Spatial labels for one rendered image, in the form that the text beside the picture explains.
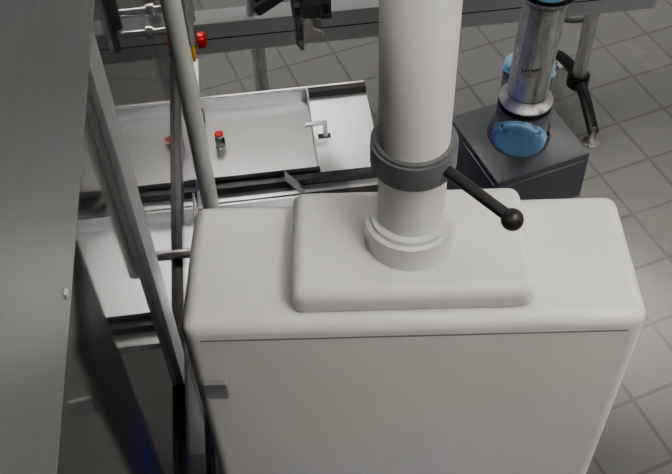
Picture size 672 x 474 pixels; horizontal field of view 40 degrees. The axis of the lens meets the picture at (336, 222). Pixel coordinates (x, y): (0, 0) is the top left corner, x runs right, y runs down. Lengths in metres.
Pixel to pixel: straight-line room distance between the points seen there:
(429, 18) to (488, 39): 3.10
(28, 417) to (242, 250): 0.51
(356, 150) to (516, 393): 1.09
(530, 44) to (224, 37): 1.42
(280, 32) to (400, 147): 2.24
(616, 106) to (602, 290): 2.63
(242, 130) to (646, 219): 1.58
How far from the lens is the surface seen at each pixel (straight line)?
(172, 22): 1.17
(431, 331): 1.00
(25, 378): 0.60
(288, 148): 2.12
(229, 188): 2.02
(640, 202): 3.31
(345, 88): 2.24
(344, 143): 2.13
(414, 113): 0.84
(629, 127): 3.57
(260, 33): 3.09
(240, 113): 2.22
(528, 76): 1.95
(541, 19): 1.86
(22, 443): 0.58
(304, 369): 1.06
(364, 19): 3.10
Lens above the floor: 2.36
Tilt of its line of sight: 49 degrees down
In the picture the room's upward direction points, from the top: 3 degrees counter-clockwise
